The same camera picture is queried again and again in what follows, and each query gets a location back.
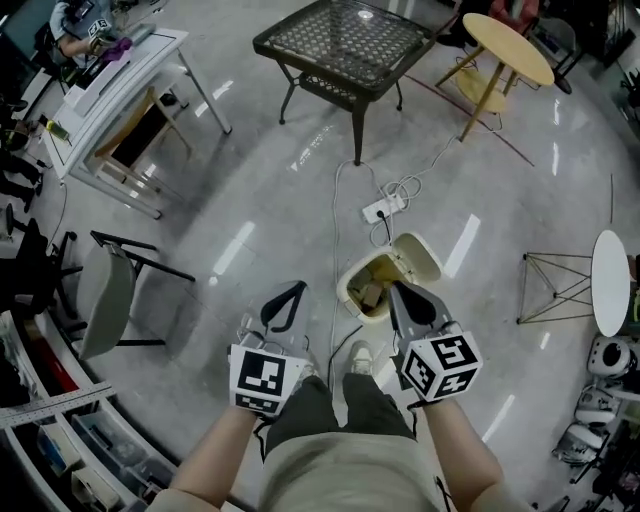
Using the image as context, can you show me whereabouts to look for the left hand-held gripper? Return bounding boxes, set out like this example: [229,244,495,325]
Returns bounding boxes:
[228,280,312,417]

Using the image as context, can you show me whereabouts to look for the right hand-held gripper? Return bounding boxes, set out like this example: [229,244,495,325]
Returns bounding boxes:
[389,281,484,403]

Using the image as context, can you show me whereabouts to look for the cream pedal trash bin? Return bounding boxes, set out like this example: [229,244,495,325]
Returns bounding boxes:
[335,231,444,327]

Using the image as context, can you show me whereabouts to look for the person's left forearm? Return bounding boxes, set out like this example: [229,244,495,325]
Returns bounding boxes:
[168,403,267,507]

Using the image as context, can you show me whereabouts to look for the person's right forearm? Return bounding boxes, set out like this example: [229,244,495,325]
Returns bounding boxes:
[423,396,505,502]

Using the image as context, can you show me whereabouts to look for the person's left shoe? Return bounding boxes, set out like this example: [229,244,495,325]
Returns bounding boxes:
[298,348,322,382]

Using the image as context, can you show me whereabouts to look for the person's shoe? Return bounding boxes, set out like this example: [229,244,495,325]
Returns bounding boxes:
[298,348,322,382]
[347,340,375,377]

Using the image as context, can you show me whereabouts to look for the brown cardboard scraps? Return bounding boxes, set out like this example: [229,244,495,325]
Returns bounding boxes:
[346,266,397,310]

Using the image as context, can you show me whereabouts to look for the person's right shoe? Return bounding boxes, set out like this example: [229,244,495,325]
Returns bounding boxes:
[347,340,375,377]

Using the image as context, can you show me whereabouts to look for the person's dark trousers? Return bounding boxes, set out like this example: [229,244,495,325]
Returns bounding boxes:
[263,371,419,459]

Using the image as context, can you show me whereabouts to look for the white power strip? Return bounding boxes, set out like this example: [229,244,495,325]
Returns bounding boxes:
[361,194,408,224]

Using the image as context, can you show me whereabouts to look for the person's beige shirt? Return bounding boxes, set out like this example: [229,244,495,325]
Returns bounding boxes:
[143,431,537,512]

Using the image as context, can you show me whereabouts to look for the grey folding chair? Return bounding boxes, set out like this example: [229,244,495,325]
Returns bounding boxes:
[76,229,197,362]

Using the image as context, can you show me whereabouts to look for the white round device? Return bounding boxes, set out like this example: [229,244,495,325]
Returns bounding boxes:
[551,423,610,470]
[573,383,622,427]
[586,335,640,380]

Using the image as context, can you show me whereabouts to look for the wooden chair with black seat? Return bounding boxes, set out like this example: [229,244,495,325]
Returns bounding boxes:
[94,86,194,189]

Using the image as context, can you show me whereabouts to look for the black office chair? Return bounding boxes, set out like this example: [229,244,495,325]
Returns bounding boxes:
[0,216,84,322]

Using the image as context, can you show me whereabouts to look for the white desk with black outline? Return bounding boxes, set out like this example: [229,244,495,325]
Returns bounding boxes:
[41,28,234,222]

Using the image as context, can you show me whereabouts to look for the white shelving unit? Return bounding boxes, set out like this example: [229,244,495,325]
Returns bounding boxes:
[0,308,182,512]

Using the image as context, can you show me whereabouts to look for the black rattan glass-top table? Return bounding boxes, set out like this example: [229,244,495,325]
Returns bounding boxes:
[251,0,437,168]

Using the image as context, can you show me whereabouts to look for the round wooden table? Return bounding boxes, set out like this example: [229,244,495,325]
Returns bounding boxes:
[434,11,557,144]

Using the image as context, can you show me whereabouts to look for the white flat box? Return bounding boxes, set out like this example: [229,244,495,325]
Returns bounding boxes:
[62,46,152,115]

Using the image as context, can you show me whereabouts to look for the purple cloth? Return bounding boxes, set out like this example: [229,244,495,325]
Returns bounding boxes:
[101,38,135,65]

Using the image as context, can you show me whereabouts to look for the pink armchair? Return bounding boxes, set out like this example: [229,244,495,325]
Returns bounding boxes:
[491,0,542,22]

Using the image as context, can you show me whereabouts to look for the thin white floor cable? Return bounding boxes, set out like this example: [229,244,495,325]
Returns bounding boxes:
[328,158,376,352]

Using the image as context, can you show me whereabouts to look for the black floor cable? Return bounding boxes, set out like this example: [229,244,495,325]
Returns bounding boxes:
[326,209,396,389]

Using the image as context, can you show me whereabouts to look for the black right wrist strap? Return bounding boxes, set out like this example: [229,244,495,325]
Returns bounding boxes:
[406,398,455,512]

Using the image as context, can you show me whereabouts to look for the black wrist strap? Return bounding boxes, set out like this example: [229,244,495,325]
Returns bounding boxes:
[251,415,275,465]
[406,398,455,512]

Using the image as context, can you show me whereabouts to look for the black left wrist strap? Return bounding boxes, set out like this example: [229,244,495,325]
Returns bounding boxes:
[251,415,275,465]

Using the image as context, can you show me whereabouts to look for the coiled white power cable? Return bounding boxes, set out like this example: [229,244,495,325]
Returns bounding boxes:
[378,133,462,207]

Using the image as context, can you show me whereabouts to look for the white round wire-frame table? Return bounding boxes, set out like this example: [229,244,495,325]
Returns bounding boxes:
[515,229,632,339]

